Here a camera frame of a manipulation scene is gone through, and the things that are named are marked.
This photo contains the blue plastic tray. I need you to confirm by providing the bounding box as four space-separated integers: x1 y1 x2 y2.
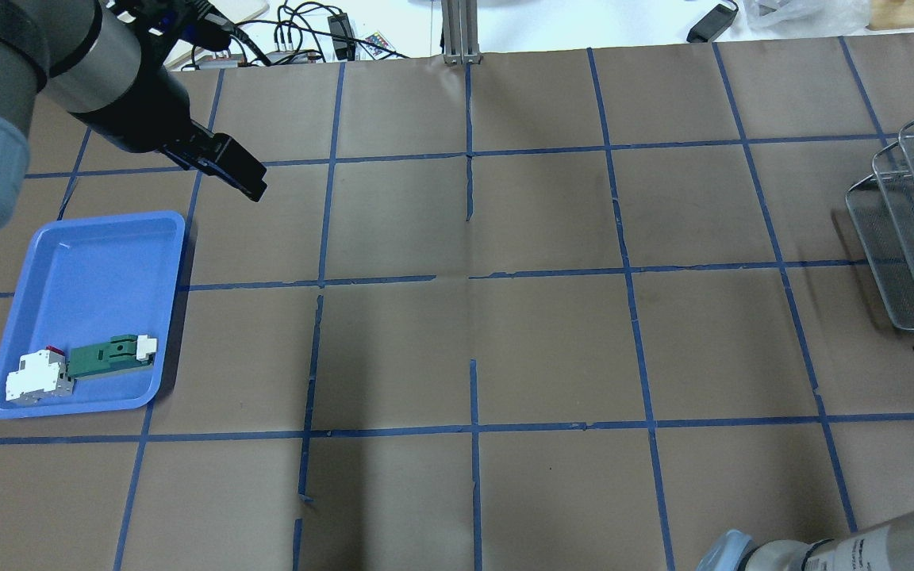
0 210 186 420

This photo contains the green terminal block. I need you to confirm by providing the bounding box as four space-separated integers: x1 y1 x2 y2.
67 334 159 381

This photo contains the white circuit breaker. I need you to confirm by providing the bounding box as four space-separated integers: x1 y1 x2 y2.
5 346 75 406

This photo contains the black power adapter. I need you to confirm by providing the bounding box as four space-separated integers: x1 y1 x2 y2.
685 1 739 44

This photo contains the clear plastic bag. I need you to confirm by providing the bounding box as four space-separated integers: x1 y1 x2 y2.
741 1 873 36

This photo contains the wooden board stand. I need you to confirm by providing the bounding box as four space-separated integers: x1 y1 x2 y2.
866 1 914 32

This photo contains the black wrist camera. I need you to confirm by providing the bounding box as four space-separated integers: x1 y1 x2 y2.
105 0 236 53

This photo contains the aluminium frame post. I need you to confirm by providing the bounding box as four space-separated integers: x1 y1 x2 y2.
441 0 482 66

